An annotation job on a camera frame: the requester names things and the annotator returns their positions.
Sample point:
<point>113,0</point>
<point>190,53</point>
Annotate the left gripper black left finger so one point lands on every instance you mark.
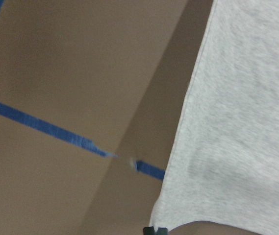
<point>148,231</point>

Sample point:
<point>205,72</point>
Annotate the grey cartoon print t-shirt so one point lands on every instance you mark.
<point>224,163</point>

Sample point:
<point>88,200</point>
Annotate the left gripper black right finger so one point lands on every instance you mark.
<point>162,231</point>

